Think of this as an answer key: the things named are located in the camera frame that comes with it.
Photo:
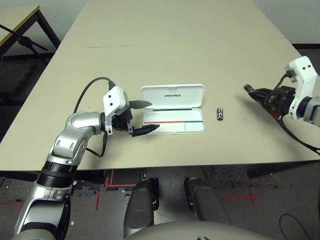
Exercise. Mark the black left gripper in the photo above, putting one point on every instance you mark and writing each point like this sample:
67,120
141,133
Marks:
122,121

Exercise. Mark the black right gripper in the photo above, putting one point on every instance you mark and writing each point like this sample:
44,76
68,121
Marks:
281,100

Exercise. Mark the white Unitree pencil case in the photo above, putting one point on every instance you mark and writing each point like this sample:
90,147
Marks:
172,102

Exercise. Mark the black and white printed eraser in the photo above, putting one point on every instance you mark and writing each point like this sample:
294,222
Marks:
220,114

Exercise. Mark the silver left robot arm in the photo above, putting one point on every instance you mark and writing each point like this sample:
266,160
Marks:
77,125

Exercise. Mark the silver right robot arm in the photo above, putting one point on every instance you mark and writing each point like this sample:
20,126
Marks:
313,110

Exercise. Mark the black table foot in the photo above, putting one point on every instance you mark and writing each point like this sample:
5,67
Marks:
270,172

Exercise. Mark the dark grey left robot leg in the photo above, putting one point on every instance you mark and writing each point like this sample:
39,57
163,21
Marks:
140,200

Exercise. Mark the dark grey robot leg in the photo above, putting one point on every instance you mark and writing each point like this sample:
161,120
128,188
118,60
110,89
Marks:
140,200
205,200

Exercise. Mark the grey floor debris pile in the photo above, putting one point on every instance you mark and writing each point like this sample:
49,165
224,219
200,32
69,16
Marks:
86,192

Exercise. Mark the dark grey right robot leg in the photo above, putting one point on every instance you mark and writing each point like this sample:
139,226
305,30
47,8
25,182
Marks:
205,200

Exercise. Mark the grey robot torso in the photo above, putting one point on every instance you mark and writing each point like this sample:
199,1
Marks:
200,232

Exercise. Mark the black tripod stand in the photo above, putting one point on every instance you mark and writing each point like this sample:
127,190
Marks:
25,40

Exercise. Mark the short red floor tape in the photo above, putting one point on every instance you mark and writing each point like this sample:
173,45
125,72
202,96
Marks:
3,203
17,206

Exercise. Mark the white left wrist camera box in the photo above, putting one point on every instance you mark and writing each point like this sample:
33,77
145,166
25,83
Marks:
115,98

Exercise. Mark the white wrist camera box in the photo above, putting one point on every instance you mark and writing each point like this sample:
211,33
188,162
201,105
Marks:
115,98
305,72

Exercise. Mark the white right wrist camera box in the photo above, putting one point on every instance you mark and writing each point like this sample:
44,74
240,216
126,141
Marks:
305,72

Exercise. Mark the side table with black frame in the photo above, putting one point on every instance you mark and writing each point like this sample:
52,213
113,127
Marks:
15,22

